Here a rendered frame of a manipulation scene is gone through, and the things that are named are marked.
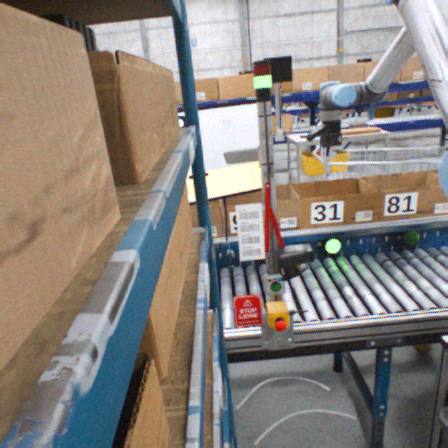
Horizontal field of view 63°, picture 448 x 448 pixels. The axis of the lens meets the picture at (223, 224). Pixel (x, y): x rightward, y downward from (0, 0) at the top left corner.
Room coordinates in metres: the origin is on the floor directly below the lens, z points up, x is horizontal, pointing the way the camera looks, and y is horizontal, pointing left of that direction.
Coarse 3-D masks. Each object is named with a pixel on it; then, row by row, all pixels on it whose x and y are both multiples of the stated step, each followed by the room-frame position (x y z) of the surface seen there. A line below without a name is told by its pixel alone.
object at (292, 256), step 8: (280, 248) 1.11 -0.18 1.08; (288, 248) 1.09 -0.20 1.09; (296, 248) 1.08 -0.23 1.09; (304, 248) 1.08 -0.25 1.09; (280, 256) 1.06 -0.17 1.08; (288, 256) 1.06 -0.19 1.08; (296, 256) 1.06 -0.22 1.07; (304, 256) 1.06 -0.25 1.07; (312, 256) 1.06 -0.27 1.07; (280, 264) 1.06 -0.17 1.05; (288, 264) 1.06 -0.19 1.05; (296, 264) 1.06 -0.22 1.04; (288, 272) 1.07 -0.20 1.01; (296, 272) 1.07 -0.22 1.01
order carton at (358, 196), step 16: (304, 192) 2.01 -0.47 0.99; (320, 192) 2.00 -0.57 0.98; (336, 192) 2.00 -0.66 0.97; (352, 192) 2.00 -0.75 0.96; (368, 192) 1.72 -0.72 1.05; (304, 208) 1.72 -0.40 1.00; (352, 208) 1.72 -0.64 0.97; (368, 208) 1.72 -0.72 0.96; (304, 224) 1.72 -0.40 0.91; (320, 224) 1.72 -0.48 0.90; (336, 224) 1.72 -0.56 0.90; (352, 224) 1.72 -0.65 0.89
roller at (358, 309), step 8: (328, 264) 1.59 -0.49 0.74; (336, 272) 1.49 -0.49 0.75; (336, 280) 1.44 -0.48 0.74; (344, 280) 1.42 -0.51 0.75; (344, 288) 1.36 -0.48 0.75; (344, 296) 1.33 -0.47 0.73; (352, 296) 1.29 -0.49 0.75; (352, 304) 1.24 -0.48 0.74; (360, 304) 1.23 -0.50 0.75; (360, 312) 1.18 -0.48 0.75; (368, 312) 1.18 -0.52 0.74
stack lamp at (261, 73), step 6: (258, 66) 1.12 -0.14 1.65; (264, 66) 1.12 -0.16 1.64; (258, 72) 1.12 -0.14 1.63; (264, 72) 1.12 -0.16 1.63; (270, 72) 1.13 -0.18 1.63; (258, 78) 1.12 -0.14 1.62; (264, 78) 1.12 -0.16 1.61; (270, 78) 1.13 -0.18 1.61; (258, 84) 1.12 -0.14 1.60; (264, 84) 1.12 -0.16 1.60; (270, 84) 1.13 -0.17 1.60
